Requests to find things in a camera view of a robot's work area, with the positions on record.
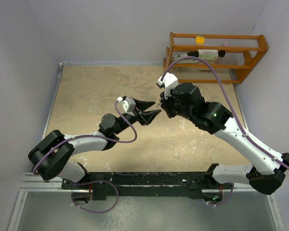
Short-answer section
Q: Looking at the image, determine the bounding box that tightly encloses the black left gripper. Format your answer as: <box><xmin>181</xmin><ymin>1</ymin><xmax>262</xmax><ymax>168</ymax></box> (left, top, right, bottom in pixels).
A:
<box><xmin>113</xmin><ymin>98</ymin><xmax>160</xmax><ymax>135</ymax></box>

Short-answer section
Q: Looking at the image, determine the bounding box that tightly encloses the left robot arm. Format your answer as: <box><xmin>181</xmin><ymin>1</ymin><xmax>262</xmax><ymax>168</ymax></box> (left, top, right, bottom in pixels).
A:
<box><xmin>28</xmin><ymin>96</ymin><xmax>161</xmax><ymax>189</ymax></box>

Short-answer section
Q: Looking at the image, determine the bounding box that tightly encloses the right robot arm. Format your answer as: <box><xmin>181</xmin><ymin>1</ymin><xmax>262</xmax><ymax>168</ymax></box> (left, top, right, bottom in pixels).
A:
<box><xmin>157</xmin><ymin>82</ymin><xmax>289</xmax><ymax>195</ymax></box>

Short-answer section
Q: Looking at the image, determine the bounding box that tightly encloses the strip of staples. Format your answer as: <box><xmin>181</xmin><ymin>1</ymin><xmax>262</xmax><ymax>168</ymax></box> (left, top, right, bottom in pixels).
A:
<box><xmin>198</xmin><ymin>67</ymin><xmax>211</xmax><ymax>71</ymax></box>

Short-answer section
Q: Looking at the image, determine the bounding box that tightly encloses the white stapler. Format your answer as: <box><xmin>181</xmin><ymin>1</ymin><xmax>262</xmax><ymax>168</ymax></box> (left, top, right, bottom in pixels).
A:
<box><xmin>171</xmin><ymin>51</ymin><xmax>199</xmax><ymax>64</ymax></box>

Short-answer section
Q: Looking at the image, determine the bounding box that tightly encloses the wooden rack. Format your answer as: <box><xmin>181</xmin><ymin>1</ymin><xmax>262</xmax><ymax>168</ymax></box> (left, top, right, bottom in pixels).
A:
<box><xmin>163</xmin><ymin>32</ymin><xmax>269</xmax><ymax>84</ymax></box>

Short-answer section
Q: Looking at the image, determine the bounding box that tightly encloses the white box with red label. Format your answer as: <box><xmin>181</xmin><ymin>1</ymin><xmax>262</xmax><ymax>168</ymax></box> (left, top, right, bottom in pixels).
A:
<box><xmin>198</xmin><ymin>49</ymin><xmax>219</xmax><ymax>60</ymax></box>

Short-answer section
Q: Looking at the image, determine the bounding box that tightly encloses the small black object on rack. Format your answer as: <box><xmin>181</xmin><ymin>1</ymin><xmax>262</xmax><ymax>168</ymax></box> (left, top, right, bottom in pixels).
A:
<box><xmin>218</xmin><ymin>50</ymin><xmax>226</xmax><ymax>57</ymax></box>

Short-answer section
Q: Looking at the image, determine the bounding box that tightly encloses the yellow block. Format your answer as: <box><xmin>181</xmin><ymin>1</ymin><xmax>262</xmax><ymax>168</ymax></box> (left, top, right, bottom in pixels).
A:
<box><xmin>195</xmin><ymin>36</ymin><xmax>205</xmax><ymax>45</ymax></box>

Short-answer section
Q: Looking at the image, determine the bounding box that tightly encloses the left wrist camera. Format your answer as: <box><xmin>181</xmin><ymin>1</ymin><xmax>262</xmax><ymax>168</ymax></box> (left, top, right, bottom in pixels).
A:
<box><xmin>117</xmin><ymin>97</ymin><xmax>136</xmax><ymax>116</ymax></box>

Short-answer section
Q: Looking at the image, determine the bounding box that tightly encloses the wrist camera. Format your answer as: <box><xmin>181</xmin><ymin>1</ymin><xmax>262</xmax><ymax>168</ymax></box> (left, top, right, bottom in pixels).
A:
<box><xmin>117</xmin><ymin>97</ymin><xmax>136</xmax><ymax>116</ymax></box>
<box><xmin>157</xmin><ymin>72</ymin><xmax>178</xmax><ymax>99</ymax></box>

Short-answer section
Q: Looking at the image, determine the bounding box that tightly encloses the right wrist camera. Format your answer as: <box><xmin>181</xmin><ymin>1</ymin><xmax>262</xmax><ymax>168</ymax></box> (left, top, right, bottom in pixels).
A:
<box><xmin>157</xmin><ymin>72</ymin><xmax>178</xmax><ymax>99</ymax></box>

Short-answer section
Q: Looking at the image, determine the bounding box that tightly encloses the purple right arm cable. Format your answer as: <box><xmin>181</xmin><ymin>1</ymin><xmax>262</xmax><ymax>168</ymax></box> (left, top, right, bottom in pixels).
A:
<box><xmin>160</xmin><ymin>57</ymin><xmax>289</xmax><ymax>207</ymax></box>

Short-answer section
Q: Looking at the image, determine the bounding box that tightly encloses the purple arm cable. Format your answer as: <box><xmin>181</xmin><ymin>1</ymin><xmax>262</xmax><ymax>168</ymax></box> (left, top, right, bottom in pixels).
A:
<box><xmin>32</xmin><ymin>100</ymin><xmax>138</xmax><ymax>213</ymax></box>
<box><xmin>160</xmin><ymin>57</ymin><xmax>289</xmax><ymax>207</ymax></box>

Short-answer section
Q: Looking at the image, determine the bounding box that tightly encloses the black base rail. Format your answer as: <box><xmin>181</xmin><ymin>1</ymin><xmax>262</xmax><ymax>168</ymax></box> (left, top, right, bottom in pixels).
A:
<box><xmin>62</xmin><ymin>172</ymin><xmax>232</xmax><ymax>201</ymax></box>

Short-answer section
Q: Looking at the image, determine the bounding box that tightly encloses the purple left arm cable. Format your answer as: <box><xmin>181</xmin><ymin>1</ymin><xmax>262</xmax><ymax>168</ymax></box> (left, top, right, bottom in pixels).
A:
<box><xmin>32</xmin><ymin>100</ymin><xmax>138</xmax><ymax>213</ymax></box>

